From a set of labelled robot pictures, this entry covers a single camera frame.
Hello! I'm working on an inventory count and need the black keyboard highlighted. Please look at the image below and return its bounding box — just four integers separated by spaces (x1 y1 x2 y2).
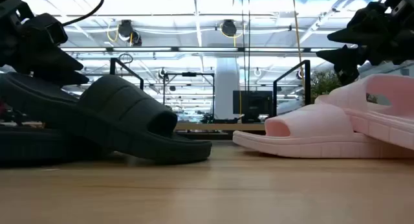
232 90 274 124

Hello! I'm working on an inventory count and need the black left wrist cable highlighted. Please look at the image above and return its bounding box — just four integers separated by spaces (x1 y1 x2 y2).
61 0 105 27

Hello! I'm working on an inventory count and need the white building pillar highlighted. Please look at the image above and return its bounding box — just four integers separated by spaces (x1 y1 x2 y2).
214 57 241 120

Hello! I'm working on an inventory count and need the pink rubber slide sandal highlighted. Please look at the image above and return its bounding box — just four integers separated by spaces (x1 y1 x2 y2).
232 102 414 159
315 74 414 151

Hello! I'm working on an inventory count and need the black metal wooden board shelf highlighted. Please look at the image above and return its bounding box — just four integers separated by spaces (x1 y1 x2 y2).
109 58 312 141

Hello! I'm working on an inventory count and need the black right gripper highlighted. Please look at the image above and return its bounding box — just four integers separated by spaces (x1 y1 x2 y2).
316 0 414 87

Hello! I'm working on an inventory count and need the black hanging coiled cable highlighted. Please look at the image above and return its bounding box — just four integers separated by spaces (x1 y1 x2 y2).
240 0 252 92

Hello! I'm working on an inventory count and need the black ceiling cord reel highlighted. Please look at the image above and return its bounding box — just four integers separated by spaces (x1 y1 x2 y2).
220 19 239 38
116 19 143 47

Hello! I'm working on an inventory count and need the black background rig frame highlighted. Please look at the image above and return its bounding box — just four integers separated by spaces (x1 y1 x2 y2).
162 71 216 123

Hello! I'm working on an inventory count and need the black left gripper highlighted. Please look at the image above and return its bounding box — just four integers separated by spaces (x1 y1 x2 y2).
0 3 91 87

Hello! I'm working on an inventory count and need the black rubber slide sandal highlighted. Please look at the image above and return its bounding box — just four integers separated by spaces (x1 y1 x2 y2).
0 71 213 164
0 125 113 165

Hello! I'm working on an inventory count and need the long ceiling light strip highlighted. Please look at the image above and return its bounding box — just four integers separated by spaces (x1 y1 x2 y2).
60 46 339 54

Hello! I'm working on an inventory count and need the black aluminium table frame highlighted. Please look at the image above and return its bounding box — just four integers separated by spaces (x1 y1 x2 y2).
174 130 267 141

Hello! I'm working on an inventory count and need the green potted plant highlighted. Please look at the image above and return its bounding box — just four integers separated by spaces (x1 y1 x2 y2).
310 69 343 104

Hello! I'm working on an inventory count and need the yellow hanging cable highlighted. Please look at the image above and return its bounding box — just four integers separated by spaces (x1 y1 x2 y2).
292 0 307 89

